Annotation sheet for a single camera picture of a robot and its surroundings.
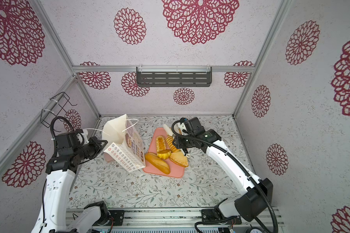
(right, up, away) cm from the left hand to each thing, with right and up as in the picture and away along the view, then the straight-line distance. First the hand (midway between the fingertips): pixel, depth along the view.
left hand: (107, 143), depth 74 cm
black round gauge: (+72, -40, -5) cm, 83 cm away
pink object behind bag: (+2, -7, -4) cm, 8 cm away
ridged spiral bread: (+33, -5, +24) cm, 41 cm away
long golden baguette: (+24, -13, +14) cm, 31 cm away
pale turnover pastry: (+37, -11, +18) cm, 43 cm away
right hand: (+35, +2, +2) cm, 35 cm away
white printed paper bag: (+11, -2, -3) cm, 11 cm away
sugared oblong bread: (+24, -2, +26) cm, 35 cm away
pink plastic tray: (+35, -19, +16) cm, 43 cm away
